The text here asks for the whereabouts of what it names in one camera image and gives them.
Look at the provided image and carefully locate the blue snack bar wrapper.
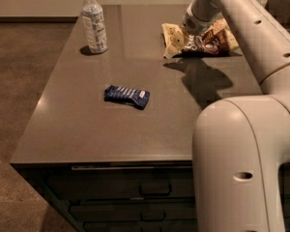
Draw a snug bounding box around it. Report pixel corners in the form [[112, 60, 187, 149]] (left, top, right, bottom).
[[103, 85, 150, 109]]

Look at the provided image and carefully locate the brown chip bag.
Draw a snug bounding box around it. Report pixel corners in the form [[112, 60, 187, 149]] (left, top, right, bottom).
[[161, 18, 239, 58]]

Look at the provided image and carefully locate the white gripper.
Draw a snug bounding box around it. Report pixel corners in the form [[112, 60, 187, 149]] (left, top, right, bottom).
[[164, 0, 220, 58]]

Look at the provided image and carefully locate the clear plastic water bottle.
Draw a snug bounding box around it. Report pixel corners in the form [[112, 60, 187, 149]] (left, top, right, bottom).
[[81, 0, 107, 54]]

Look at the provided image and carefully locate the dark drawer cabinet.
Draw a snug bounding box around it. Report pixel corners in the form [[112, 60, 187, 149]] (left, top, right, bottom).
[[10, 160, 290, 232]]

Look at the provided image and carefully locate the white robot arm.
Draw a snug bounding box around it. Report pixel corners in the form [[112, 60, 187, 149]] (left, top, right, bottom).
[[184, 0, 290, 232]]

